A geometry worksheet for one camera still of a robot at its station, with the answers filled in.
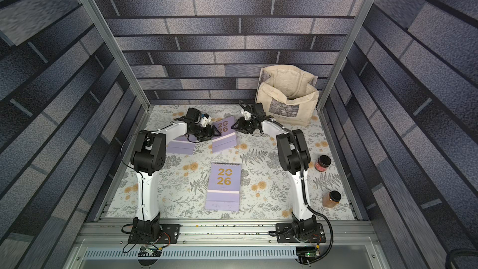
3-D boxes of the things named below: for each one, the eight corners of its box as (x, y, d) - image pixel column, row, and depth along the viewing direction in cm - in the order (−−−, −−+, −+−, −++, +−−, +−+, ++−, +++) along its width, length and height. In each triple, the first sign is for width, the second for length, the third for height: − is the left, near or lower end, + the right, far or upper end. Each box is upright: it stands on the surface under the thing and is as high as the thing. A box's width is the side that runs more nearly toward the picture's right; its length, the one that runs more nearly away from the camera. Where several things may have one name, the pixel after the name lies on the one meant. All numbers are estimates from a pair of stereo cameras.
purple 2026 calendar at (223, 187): (204, 211, 81) (203, 208, 78) (210, 166, 95) (209, 162, 92) (240, 211, 81) (240, 208, 78) (240, 166, 95) (240, 162, 92)
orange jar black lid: (323, 208, 82) (332, 201, 74) (320, 198, 85) (329, 190, 77) (332, 208, 82) (343, 201, 74) (330, 198, 85) (339, 190, 77)
